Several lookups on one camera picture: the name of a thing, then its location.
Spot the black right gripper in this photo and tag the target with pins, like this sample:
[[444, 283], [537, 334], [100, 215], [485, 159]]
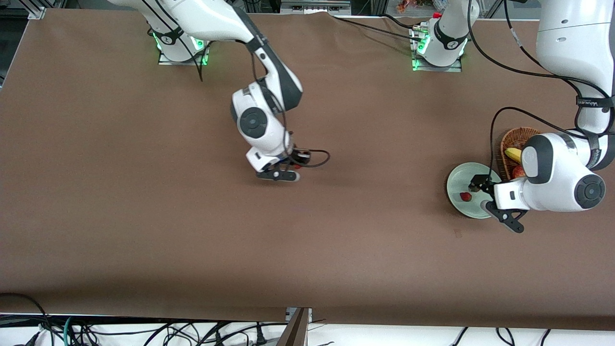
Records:
[[296, 158]]

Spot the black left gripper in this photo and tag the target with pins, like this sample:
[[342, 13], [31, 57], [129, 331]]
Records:
[[486, 185]]

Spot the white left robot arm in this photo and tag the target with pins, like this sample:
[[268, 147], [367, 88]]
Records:
[[571, 48]]

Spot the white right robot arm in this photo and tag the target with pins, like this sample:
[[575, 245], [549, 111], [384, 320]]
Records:
[[206, 19]]

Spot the light green plate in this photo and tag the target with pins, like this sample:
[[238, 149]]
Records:
[[461, 178]]

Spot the red apple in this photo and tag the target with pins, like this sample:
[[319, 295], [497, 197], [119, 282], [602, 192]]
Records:
[[519, 172]]

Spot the small yellow banana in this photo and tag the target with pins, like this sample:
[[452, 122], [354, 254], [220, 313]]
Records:
[[514, 154]]

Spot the brown wicker basket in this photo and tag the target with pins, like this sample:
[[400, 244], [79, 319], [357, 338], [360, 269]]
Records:
[[516, 139]]

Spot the brown table cover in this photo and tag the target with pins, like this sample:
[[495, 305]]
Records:
[[307, 264]]

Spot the grey device box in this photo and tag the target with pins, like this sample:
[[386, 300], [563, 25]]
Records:
[[314, 6]]

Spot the orange background item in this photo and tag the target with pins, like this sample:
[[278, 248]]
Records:
[[413, 5]]

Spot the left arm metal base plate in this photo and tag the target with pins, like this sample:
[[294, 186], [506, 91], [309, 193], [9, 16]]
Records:
[[454, 69]]

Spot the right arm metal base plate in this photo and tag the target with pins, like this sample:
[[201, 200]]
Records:
[[166, 62]]

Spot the brown wooden post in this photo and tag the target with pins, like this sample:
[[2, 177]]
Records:
[[294, 331]]

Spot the aluminium corner bracket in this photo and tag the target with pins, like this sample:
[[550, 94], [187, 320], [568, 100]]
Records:
[[37, 13]]

